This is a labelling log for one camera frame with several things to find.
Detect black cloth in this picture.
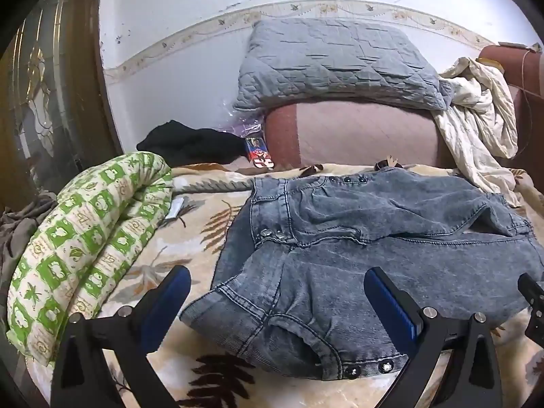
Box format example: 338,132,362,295
136,120,247,166

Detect small colourful packet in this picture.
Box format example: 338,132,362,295
244,136,275,170

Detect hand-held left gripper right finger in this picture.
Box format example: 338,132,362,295
364,266,504,408

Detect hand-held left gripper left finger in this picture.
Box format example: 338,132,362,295
50,265,192,408

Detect brown headboard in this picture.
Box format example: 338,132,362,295
478,44,544,171

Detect wooden door with patterned glass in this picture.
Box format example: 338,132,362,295
0,0,124,213

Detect grey-brown cloth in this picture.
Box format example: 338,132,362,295
0,191,58,290

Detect green patterned folded quilt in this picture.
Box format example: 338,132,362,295
6,152,173,365

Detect beige leaf-print blanket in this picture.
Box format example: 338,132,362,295
25,161,544,408

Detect cream crumpled cloth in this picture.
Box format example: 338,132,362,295
432,56,521,208

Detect clear plastic bag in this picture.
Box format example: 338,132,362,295
219,98,266,139

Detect grey quilted pillow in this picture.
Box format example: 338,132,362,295
233,18,453,112

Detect grey-blue denim pants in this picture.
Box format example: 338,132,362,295
179,166,544,381

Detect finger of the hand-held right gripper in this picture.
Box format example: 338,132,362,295
517,273,544,341

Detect pink and brown cushion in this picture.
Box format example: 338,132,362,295
264,99,451,170

